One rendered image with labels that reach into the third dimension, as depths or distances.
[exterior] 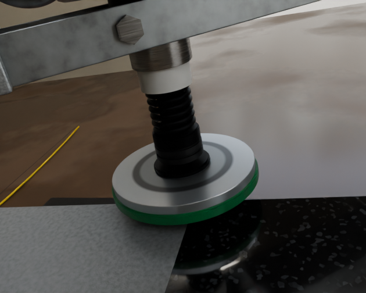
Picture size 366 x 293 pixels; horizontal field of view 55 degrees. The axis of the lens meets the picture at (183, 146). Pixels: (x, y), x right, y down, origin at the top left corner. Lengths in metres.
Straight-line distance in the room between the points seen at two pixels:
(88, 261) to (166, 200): 0.13
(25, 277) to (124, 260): 0.13
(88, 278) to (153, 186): 0.14
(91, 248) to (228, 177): 0.21
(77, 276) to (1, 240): 0.17
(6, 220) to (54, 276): 0.19
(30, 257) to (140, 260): 0.16
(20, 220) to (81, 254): 0.17
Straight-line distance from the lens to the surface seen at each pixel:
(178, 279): 0.43
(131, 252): 0.48
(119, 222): 0.53
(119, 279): 0.45
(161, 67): 0.43
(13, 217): 0.65
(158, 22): 0.40
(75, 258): 0.50
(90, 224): 0.55
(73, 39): 0.38
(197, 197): 0.44
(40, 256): 0.54
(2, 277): 0.53
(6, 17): 6.37
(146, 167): 0.54
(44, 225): 0.59
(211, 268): 0.43
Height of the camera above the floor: 1.13
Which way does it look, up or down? 25 degrees down
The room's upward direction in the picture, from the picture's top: 11 degrees counter-clockwise
